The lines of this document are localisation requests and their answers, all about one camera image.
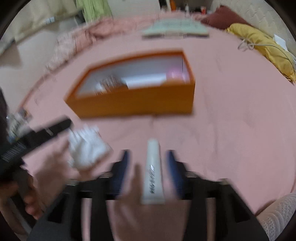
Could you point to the mint green lap desk board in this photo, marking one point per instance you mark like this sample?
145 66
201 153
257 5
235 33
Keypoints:
175 28

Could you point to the cream curtain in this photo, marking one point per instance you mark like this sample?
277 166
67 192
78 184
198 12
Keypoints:
35 15

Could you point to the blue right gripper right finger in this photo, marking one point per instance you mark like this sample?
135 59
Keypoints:
177 171

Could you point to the person's left hand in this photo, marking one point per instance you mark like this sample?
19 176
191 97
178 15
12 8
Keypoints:
49 180

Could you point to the maroon pillow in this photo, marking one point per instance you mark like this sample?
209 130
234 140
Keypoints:
223 18

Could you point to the green hanging garment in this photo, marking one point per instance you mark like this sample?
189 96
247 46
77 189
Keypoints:
93 9

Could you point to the orange cardboard box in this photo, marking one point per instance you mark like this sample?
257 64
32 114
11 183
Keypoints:
133 85

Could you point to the patterned small pouch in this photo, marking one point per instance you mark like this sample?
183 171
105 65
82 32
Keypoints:
18 124

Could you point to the white tissue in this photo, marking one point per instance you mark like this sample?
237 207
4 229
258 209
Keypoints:
86 147

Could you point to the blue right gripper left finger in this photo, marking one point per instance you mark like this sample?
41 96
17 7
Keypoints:
118 171

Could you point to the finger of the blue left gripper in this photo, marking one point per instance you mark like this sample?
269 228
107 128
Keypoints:
54 129

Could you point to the yellow pillow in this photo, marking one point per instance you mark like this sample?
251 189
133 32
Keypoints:
253 38

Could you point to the pink heart-shaped case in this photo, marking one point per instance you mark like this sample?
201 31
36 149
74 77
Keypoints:
177 76

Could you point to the white Red Earth cream tube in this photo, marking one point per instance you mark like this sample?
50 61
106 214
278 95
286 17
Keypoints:
153 192

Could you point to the cream tufted headboard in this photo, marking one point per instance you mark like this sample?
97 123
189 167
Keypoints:
262 16

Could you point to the pink crumpled duvet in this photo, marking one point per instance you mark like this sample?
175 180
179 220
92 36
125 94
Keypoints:
71 43

